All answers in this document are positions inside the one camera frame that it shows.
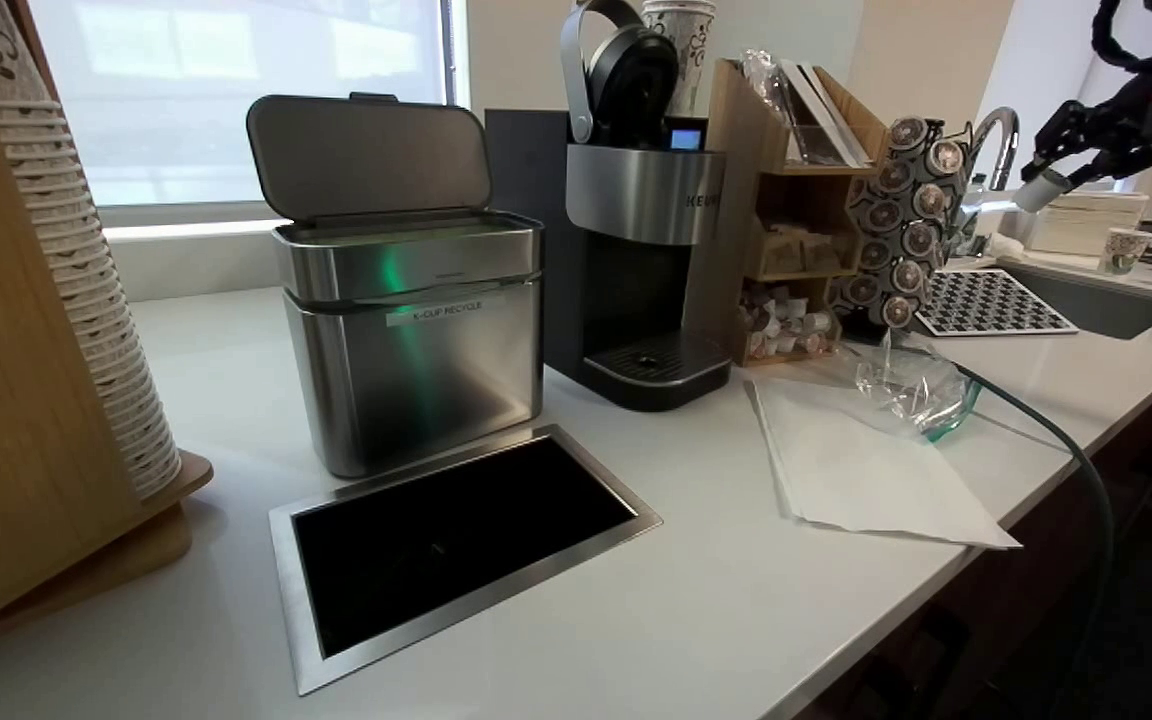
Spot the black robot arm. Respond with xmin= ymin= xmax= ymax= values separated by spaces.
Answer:
xmin=1013 ymin=0 xmax=1152 ymax=211

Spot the black wire pod stand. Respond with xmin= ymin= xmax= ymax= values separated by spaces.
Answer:
xmin=828 ymin=115 xmax=974 ymax=336

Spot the checkered calibration board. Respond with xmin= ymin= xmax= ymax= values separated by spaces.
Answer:
xmin=921 ymin=269 xmax=1077 ymax=342

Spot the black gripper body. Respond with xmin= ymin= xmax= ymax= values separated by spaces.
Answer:
xmin=1018 ymin=96 xmax=1152 ymax=211

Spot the stainless steel trash bin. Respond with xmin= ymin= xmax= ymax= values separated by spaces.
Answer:
xmin=244 ymin=94 xmax=541 ymax=481

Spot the chrome sink faucet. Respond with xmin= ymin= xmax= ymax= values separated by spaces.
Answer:
xmin=966 ymin=103 xmax=1022 ymax=202

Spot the wooden cup holder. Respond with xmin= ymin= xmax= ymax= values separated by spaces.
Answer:
xmin=0 ymin=0 xmax=216 ymax=652

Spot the teal cable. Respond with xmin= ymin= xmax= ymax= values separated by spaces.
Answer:
xmin=923 ymin=350 xmax=1121 ymax=671

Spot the wooden condiment organizer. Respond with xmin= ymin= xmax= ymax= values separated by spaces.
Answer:
xmin=683 ymin=61 xmax=867 ymax=362

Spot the white paper sheet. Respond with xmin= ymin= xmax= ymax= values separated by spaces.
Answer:
xmin=745 ymin=370 xmax=1018 ymax=551

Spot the stack of paper cups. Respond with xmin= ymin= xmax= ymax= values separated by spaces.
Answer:
xmin=0 ymin=0 xmax=179 ymax=500

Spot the black silver coffee machine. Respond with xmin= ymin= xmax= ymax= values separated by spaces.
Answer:
xmin=485 ymin=0 xmax=729 ymax=413

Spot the steel framed counter opening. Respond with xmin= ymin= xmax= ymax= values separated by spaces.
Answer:
xmin=270 ymin=425 xmax=655 ymax=697

